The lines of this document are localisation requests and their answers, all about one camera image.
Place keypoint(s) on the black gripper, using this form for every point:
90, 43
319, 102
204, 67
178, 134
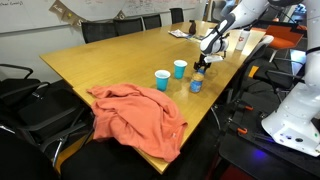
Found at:
205, 59

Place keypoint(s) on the blue round plastic lid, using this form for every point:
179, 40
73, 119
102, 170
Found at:
201, 71

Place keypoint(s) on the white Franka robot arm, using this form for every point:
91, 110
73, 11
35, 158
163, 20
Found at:
293, 116

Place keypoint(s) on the small brown bottle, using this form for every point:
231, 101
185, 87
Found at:
192, 28

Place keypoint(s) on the peanut butter jar blue label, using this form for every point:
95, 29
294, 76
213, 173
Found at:
196, 83

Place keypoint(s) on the teal plastic cup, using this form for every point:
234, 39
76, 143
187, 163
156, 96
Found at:
162, 81
180, 70

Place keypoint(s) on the dark printed booklet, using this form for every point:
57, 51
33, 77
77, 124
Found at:
195, 37

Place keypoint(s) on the printed magazine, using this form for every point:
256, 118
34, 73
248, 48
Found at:
178, 33

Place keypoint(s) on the white paper cup red logo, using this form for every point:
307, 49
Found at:
242, 40

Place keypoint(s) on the black mesh office chair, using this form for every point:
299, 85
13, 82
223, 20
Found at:
50, 116
128, 26
152, 21
16, 85
23, 156
98, 31
177, 15

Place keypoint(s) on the white chair back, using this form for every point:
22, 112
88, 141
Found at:
265, 41

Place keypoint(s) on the black armrest office chair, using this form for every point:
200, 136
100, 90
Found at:
276, 76

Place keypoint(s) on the orange cloth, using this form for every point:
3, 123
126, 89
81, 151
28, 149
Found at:
140, 120

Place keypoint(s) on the orange chair white legs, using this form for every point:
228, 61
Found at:
283, 36

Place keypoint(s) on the black robot stand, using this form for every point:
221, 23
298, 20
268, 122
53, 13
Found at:
253, 150

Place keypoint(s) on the brown paper pennant banner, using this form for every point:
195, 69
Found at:
66, 13

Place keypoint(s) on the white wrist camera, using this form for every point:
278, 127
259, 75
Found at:
215, 58

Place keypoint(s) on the white wall whiteboard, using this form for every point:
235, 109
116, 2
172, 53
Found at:
33, 16

